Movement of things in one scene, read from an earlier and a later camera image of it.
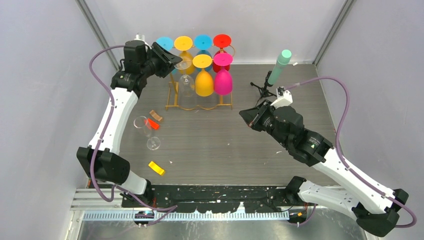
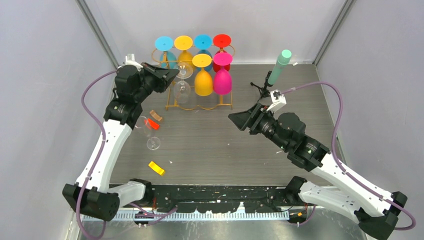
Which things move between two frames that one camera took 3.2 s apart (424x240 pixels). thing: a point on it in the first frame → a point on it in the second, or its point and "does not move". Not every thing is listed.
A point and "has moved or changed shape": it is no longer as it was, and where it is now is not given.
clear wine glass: x=141 y=122 does not move
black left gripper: x=168 y=60 → x=163 y=83
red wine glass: x=221 y=41 does not move
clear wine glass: x=186 y=83 has moved or changed shape
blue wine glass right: x=203 y=42 does not move
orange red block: x=153 y=124 does not move
